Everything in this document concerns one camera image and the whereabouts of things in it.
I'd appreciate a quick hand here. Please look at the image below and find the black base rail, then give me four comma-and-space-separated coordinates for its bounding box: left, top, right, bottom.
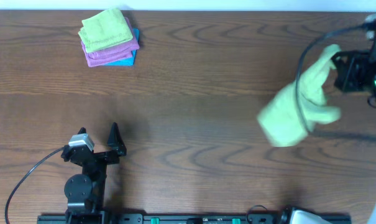
37, 212, 280, 224

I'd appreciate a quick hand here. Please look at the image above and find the folded green cloth on stack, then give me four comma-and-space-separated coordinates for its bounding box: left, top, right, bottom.
78, 8, 133, 53

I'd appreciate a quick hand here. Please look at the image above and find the folded blue cloth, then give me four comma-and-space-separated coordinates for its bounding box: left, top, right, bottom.
104, 28, 140, 66

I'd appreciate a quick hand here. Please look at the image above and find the light green cloth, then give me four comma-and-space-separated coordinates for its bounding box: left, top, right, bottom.
257, 44, 341, 147

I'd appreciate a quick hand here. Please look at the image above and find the folded pink cloth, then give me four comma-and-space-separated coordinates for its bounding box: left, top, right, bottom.
81, 17, 140, 67

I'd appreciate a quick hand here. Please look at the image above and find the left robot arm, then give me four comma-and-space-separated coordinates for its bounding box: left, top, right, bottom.
61, 123, 127, 223

